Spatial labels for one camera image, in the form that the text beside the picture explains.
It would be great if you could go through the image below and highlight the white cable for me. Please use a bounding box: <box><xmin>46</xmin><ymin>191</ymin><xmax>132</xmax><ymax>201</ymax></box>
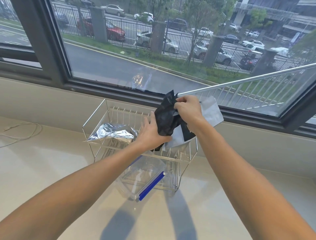
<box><xmin>0</xmin><ymin>122</ymin><xmax>43</xmax><ymax>149</ymax></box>

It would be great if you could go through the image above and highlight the black plastic bag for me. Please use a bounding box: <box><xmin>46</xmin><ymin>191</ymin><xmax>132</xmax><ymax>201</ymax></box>
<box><xmin>151</xmin><ymin>90</ymin><xmax>188</xmax><ymax>151</ymax></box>

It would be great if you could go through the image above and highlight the black metal fence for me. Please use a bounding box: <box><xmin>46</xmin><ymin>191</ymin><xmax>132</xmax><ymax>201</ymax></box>
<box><xmin>50</xmin><ymin>2</ymin><xmax>304</xmax><ymax>74</ymax></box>

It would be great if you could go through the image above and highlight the silver foil bag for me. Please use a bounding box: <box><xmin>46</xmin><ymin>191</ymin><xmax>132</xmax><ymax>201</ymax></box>
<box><xmin>85</xmin><ymin>123</ymin><xmax>139</xmax><ymax>144</ymax></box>

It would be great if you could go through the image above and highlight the dark window frame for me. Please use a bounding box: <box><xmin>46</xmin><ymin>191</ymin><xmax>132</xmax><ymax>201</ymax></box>
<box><xmin>0</xmin><ymin>0</ymin><xmax>316</xmax><ymax>139</ymax></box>

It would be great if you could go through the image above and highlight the white wire dish rack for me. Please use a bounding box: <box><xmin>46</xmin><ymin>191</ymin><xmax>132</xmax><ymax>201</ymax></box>
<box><xmin>82</xmin><ymin>99</ymin><xmax>199</xmax><ymax>196</ymax></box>

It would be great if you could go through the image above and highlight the person's right hand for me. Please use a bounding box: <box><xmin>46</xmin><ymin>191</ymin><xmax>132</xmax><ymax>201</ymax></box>
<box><xmin>174</xmin><ymin>95</ymin><xmax>207</xmax><ymax>135</ymax></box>

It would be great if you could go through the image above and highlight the person's left hand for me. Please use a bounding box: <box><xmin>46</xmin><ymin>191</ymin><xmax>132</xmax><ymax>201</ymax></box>
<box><xmin>134</xmin><ymin>111</ymin><xmax>172</xmax><ymax>151</ymax></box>

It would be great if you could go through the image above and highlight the person's right forearm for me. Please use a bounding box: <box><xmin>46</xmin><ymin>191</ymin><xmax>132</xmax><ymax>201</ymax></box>
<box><xmin>195</xmin><ymin>123</ymin><xmax>316</xmax><ymax>240</ymax></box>

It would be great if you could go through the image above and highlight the person's left forearm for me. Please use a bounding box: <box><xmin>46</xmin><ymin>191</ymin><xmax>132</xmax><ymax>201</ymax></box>
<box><xmin>0</xmin><ymin>141</ymin><xmax>148</xmax><ymax>240</ymax></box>

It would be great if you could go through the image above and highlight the clear container with blue clips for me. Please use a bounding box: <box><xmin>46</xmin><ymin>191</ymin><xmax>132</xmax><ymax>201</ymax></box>
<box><xmin>116</xmin><ymin>154</ymin><xmax>182</xmax><ymax>201</ymax></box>

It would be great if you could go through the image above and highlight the row of parked cars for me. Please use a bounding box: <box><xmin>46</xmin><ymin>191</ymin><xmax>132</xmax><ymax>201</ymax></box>
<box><xmin>53</xmin><ymin>0</ymin><xmax>289</xmax><ymax>72</ymax></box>

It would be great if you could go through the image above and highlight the white pouch with black label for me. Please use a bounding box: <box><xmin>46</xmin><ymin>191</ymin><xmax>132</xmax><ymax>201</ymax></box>
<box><xmin>164</xmin><ymin>96</ymin><xmax>224</xmax><ymax>149</ymax></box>

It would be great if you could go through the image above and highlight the thin green tree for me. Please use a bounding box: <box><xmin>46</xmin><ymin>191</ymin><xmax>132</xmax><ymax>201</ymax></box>
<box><xmin>182</xmin><ymin>0</ymin><xmax>223</xmax><ymax>65</ymax></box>

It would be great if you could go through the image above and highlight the white metal railing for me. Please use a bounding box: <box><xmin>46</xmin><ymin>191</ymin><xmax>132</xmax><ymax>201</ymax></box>
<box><xmin>177</xmin><ymin>63</ymin><xmax>316</xmax><ymax>117</ymax></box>

